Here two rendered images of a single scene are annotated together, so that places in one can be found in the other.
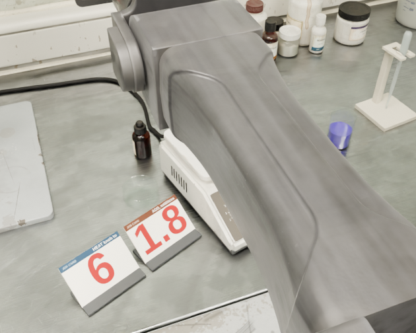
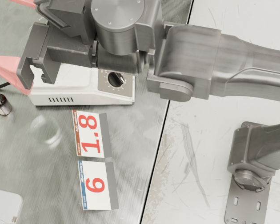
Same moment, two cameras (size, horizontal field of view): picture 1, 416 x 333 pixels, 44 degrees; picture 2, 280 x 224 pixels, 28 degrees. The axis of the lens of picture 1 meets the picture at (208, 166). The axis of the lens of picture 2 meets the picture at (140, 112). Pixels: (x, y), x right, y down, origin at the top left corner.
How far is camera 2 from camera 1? 0.52 m
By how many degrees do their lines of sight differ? 35
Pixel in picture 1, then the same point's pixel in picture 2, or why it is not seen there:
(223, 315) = (168, 134)
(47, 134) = not seen: outside the picture
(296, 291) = not seen: outside the picture
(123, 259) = (96, 168)
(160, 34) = (199, 70)
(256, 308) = (175, 114)
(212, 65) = (237, 65)
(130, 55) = (188, 88)
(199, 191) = (88, 94)
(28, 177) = not seen: outside the picture
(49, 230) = (32, 204)
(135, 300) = (125, 177)
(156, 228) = (87, 136)
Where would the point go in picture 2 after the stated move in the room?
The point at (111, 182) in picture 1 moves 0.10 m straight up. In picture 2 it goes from (17, 143) to (2, 125)
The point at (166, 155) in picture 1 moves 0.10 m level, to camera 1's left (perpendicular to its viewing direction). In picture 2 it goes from (40, 95) to (7, 138)
